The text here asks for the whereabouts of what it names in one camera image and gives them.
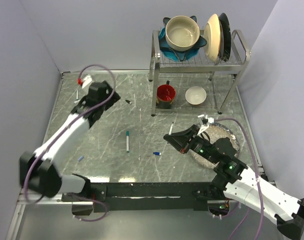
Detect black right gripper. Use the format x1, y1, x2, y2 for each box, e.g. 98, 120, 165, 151
164, 124, 219, 164

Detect white marker black tip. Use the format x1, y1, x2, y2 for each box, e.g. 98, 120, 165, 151
168, 122, 174, 135

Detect white marker green end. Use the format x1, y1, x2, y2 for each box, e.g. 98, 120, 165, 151
126, 131, 130, 153

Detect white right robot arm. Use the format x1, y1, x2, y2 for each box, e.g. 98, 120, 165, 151
163, 124, 304, 240

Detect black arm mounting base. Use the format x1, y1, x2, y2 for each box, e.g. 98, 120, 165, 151
62, 182, 228, 217

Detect speckled grey plate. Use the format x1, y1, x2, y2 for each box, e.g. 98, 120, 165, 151
189, 123, 240, 169

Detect small white bowl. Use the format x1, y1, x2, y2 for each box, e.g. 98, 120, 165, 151
185, 86, 207, 106

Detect red black mug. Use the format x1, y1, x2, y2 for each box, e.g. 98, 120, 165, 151
156, 80, 176, 109

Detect steel dish rack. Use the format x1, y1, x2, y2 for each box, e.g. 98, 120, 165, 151
148, 29, 251, 116

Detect blue flower-shaped bowl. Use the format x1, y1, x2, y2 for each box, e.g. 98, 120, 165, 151
158, 17, 207, 62

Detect beige ceramic bowl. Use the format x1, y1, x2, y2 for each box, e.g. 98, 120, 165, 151
163, 15, 200, 52

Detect black plate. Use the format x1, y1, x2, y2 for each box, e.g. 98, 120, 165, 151
219, 12, 231, 62

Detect cream plate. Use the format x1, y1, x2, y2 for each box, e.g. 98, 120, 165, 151
204, 13, 221, 63

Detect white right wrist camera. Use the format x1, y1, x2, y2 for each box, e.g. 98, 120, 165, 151
198, 114, 215, 135

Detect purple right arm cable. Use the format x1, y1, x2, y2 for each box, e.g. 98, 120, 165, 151
209, 117, 265, 240

